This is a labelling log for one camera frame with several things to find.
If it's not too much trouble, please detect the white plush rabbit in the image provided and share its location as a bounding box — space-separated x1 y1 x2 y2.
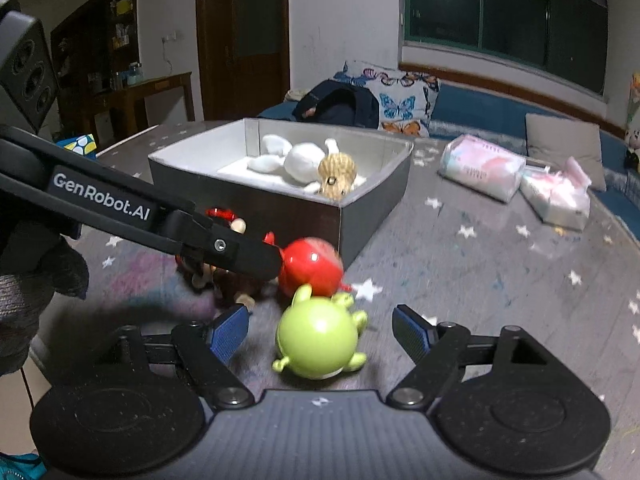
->
247 134 338 194

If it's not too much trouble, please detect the green framed window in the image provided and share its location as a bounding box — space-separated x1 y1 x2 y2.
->
404 0 608 94

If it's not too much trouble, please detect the dark blue backpack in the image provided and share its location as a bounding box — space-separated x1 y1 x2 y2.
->
292 80 380 129

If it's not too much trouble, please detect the pink tissue pack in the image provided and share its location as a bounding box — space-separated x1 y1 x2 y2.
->
520 157 591 231
438 134 526 204

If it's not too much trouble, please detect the brown monkey toy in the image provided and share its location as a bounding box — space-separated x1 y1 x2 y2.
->
175 208 265 310

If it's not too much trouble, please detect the plush toy on sofa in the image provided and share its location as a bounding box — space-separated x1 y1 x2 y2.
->
624 72 640 171

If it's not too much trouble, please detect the grey star blanket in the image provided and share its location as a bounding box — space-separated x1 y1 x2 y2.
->
29 122 639 479

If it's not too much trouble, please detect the gloved grey knit hand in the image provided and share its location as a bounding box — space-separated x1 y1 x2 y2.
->
1 238 89 375

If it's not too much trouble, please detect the grey cushion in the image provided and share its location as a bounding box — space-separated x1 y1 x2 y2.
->
525 114 606 192

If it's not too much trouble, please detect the grey white storage box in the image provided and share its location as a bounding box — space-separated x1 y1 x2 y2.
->
148 118 413 264

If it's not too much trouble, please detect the dark wooden door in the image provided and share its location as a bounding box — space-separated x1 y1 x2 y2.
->
195 0 290 120

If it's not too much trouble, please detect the wooden side table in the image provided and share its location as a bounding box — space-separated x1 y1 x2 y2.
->
105 72 195 138

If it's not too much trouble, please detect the green round toy figure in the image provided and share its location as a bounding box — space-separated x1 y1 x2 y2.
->
271 284 368 380

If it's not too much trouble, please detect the red round toy figure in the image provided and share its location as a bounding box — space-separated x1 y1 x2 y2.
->
278 237 352 298

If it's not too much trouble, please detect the blue sofa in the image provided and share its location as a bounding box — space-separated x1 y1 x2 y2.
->
257 81 640 241

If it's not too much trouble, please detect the blue yellow cardboard box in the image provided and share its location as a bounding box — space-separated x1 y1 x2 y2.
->
56 133 98 158

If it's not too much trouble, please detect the butterfly print pillow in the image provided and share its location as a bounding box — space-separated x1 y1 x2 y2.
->
333 61 440 136

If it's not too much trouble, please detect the dark bookshelf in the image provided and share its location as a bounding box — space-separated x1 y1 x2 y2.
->
51 0 140 140

